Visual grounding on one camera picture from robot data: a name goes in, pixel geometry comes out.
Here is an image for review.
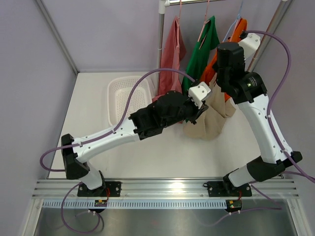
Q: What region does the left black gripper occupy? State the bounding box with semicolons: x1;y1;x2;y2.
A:
162;90;208;129

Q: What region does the beige t shirt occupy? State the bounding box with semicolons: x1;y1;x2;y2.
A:
183;82;236;141

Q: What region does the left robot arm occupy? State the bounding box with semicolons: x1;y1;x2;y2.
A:
61;88;208;196

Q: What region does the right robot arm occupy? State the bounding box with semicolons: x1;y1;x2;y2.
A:
214;42;302;195

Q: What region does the green t shirt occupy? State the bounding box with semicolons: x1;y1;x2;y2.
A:
186;16;220;82

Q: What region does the pink t shirt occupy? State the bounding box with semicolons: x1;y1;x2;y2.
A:
153;16;186;102

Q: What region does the pink hanger of green shirt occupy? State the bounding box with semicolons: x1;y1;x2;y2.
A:
197;0;213;50

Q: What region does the orange t shirt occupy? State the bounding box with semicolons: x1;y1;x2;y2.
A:
199;17;248;84

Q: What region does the light blue hanger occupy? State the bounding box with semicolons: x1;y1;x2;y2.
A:
222;1;244;42

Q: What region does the white perforated plastic basket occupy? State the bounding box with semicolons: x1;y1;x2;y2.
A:
107;75;155;125

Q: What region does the metal clothes rack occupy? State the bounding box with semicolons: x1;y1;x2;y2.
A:
155;0;296;74

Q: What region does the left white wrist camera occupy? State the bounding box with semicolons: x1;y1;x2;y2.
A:
188;82;212;109

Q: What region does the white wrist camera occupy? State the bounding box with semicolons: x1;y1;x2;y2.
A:
188;82;212;109
238;33;261;60

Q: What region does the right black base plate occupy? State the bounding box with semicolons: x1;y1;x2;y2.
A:
203;180;252;197

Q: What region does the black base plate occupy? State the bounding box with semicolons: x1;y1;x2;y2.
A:
203;180;252;197
77;181;122;197

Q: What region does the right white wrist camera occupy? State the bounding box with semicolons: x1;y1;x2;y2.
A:
238;33;261;60

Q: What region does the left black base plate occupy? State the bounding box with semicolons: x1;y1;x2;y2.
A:
77;181;122;197

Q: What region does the aluminium mounting rail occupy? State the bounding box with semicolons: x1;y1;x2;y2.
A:
31;178;299;200

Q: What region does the white slotted cable duct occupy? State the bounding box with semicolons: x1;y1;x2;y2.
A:
42;199;227;209

